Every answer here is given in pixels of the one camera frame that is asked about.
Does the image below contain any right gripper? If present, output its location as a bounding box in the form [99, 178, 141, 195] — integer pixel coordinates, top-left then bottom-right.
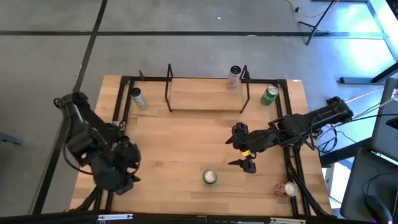
[225, 123, 277, 174]

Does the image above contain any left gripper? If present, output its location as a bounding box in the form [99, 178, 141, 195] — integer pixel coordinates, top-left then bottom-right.
[116, 136, 142, 196]

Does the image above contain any green Sprite can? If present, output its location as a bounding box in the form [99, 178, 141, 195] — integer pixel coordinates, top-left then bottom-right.
[202, 169, 218, 186]
[260, 85, 279, 106]

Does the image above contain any red Coca-Cola can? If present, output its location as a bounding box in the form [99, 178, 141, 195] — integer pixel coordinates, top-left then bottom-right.
[273, 181, 299, 198]

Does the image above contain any white box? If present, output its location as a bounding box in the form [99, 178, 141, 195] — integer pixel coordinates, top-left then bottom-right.
[323, 161, 352, 203]

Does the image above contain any dark grey side desk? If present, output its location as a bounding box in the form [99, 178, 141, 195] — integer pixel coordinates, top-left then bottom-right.
[319, 138, 398, 224]

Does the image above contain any grey chair base foot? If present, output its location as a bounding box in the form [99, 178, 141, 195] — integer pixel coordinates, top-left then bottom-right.
[0, 132, 24, 146]

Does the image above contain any black tripod stand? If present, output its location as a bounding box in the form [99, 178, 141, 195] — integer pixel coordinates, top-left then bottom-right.
[297, 0, 341, 46]

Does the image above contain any grey monitor back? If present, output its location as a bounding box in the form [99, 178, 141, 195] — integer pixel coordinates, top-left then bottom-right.
[371, 77, 398, 162]

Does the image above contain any black computer mouse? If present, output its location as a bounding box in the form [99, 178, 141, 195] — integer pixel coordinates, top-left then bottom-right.
[364, 194, 393, 224]

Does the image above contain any silver frame bracket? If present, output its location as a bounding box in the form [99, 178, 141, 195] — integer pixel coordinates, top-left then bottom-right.
[98, 213, 134, 222]
[269, 217, 307, 224]

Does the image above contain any black cable bundle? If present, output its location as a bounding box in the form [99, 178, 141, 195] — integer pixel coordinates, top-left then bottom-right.
[285, 146, 332, 217]
[73, 185, 108, 212]

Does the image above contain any wooden shelf with black frame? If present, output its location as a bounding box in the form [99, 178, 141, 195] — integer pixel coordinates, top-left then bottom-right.
[164, 63, 251, 114]

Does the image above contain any black aluminium table frame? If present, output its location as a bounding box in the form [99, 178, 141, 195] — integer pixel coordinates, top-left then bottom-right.
[0, 75, 371, 224]

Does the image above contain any white cable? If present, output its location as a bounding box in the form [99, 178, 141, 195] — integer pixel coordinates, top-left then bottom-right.
[344, 86, 398, 104]

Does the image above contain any black desk frame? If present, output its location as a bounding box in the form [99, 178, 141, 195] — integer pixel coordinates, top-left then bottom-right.
[338, 0, 398, 85]

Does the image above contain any yellow cable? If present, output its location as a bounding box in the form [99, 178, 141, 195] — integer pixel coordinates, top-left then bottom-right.
[285, 0, 341, 19]

